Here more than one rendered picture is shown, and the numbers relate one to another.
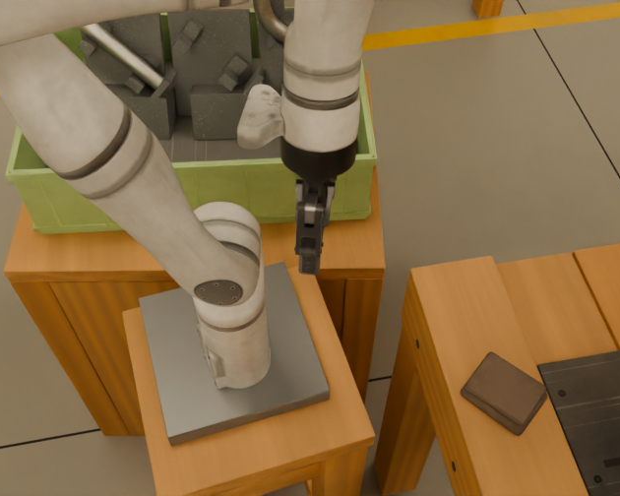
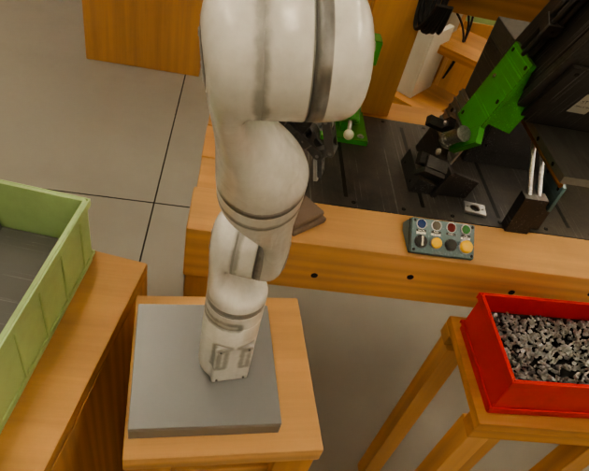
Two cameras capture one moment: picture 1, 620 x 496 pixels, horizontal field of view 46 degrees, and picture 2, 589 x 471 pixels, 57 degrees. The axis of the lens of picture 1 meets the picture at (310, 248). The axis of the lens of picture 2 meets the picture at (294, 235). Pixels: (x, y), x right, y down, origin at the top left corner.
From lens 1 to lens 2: 0.79 m
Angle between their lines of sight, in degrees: 56
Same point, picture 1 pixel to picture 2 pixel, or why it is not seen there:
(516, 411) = (317, 211)
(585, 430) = (325, 195)
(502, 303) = not seen: hidden behind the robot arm
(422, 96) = not seen: outside the picture
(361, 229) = (102, 265)
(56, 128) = (296, 155)
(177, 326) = (174, 398)
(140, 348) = (174, 447)
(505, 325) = not seen: hidden behind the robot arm
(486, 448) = (329, 237)
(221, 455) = (293, 395)
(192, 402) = (253, 399)
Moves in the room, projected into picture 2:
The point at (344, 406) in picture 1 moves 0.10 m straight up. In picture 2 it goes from (272, 307) to (281, 276)
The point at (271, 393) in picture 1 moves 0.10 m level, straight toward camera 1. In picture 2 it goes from (260, 341) to (314, 349)
